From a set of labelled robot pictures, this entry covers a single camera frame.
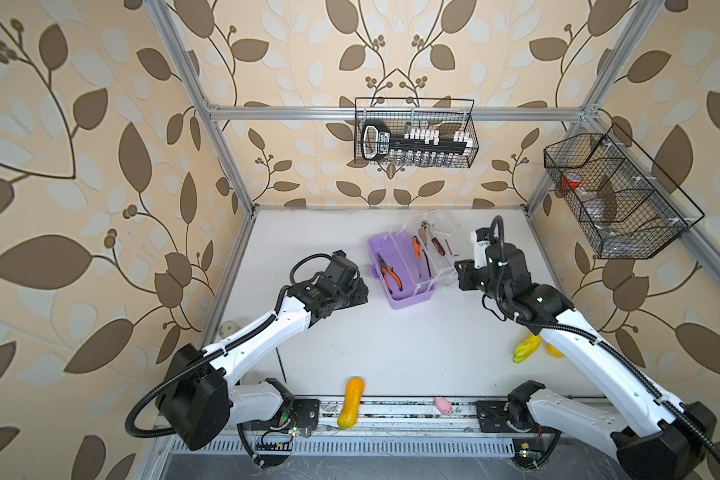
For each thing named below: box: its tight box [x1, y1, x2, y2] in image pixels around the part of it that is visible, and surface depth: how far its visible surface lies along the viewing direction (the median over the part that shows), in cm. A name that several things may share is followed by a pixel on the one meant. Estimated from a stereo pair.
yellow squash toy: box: [337, 378, 365, 430], surface depth 75 cm
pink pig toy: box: [435, 397, 453, 416], surface depth 77 cm
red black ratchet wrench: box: [420, 219, 446, 257], surface depth 95 cm
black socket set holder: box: [361, 120, 474, 166], surface depth 86 cm
